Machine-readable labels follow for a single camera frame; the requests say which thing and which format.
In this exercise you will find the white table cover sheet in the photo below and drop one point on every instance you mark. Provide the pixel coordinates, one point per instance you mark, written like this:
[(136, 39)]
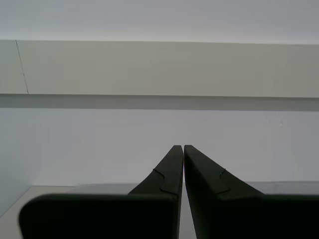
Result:
[(99, 189)]

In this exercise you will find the beige horizontal wall board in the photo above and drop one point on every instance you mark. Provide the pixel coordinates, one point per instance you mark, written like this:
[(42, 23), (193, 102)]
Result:
[(159, 69)]

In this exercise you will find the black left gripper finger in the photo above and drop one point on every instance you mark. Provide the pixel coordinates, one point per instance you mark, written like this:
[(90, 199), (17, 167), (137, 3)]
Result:
[(99, 216), (249, 216)]

